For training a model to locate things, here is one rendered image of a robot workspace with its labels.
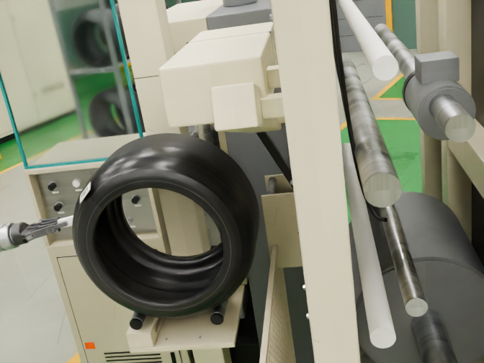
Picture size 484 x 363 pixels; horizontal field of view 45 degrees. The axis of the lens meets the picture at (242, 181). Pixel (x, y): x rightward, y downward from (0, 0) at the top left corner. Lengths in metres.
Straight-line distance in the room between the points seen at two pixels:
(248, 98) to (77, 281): 1.75
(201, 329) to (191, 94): 0.99
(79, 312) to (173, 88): 1.73
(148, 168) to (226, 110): 0.53
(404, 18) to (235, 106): 9.54
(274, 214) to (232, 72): 0.84
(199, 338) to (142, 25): 1.08
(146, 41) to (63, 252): 1.16
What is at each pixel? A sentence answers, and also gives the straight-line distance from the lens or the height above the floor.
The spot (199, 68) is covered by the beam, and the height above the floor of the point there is 1.77.
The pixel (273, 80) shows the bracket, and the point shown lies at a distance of 1.47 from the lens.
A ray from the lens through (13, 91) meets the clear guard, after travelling 2.62.
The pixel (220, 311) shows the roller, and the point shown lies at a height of 0.92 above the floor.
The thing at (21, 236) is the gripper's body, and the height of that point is 1.23.
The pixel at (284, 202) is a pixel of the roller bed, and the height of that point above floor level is 1.17.
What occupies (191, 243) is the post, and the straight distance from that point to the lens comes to 2.28.
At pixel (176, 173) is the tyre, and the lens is 1.75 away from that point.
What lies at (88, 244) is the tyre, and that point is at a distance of 1.92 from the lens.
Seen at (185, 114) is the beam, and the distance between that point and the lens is 1.43.
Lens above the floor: 2.01
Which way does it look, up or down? 21 degrees down
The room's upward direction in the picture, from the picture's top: 9 degrees counter-clockwise
